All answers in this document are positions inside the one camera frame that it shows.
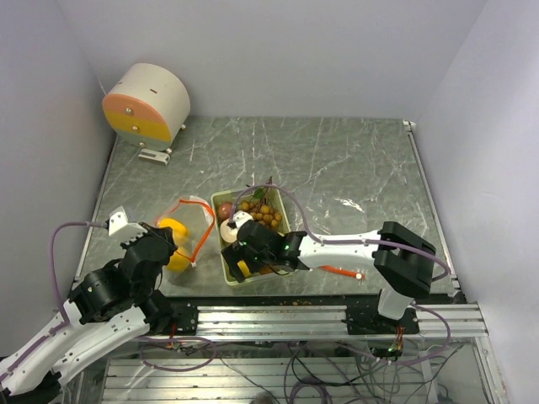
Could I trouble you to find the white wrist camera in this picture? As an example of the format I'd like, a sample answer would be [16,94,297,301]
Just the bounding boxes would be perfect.
[108,206,147,245]
[227,210,253,229]

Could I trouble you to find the clear bag orange zipper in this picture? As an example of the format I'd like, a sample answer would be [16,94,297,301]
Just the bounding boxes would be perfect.
[154,195,216,268]

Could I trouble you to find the small white metal bracket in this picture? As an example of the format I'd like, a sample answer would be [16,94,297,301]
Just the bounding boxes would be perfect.
[138,148,170,166]

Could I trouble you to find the purple passion fruit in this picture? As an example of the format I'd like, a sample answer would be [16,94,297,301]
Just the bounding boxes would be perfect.
[216,202,233,221]

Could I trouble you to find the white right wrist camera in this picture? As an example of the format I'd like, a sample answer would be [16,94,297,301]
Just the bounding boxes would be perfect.
[227,210,253,229]

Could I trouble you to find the white corner clip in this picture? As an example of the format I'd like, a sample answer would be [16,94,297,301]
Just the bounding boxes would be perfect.
[403,120,417,133]

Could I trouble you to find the aluminium extrusion frame rail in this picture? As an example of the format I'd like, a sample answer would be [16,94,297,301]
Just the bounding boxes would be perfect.
[175,304,488,342]

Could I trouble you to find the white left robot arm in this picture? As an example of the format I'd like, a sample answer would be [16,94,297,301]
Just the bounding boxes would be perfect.
[1,223,178,403]

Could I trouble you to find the brown longan bunch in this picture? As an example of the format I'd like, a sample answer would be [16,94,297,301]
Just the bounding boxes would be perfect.
[236,187,283,231]

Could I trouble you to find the yellow pear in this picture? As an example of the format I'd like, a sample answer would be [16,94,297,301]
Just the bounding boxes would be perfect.
[167,247,191,273]
[157,217,189,246]

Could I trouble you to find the pale green plastic basket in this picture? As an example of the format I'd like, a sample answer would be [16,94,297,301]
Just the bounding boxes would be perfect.
[211,189,291,287]

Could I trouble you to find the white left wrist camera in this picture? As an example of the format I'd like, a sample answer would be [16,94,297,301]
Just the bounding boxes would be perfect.
[108,206,147,245]

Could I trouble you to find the round white drawer cabinet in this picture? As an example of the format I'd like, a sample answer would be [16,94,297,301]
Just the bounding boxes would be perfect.
[102,63,190,152]

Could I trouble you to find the tangled cables under table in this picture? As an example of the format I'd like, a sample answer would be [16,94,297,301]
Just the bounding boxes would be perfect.
[134,332,468,404]

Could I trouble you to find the yellow pear top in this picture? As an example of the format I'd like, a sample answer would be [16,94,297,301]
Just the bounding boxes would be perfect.
[157,217,189,246]

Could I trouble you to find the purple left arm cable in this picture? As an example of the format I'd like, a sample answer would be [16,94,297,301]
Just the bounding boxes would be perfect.
[0,220,111,375]

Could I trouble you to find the white halved mangosteen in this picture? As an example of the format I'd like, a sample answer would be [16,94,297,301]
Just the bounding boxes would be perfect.
[219,219,238,244]

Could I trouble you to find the yellow orange fruit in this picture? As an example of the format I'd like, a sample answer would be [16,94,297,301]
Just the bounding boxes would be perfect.
[237,260,251,278]

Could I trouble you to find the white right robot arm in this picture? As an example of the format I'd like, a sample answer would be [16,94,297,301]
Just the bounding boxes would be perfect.
[220,219,435,333]

